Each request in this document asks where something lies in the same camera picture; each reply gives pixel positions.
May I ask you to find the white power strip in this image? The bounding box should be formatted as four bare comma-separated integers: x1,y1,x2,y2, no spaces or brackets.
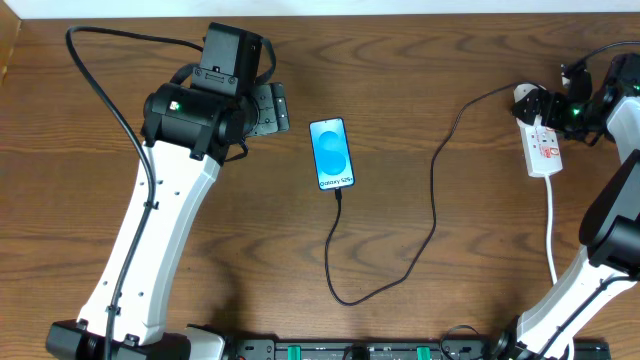
515,115,563,182

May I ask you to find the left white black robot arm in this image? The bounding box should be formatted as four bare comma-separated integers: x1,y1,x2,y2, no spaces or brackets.
46,23,289,360

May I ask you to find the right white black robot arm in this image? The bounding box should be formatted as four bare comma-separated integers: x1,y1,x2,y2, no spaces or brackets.
490,53,639,359

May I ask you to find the blue screen Galaxy smartphone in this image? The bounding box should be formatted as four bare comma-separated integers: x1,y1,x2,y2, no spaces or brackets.
309,117,356,191

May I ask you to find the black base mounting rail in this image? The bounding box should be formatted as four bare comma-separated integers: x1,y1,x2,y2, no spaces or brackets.
219,338,611,360

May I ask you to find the black USB charging cable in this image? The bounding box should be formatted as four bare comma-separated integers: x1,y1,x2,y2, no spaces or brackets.
323,81,546,307

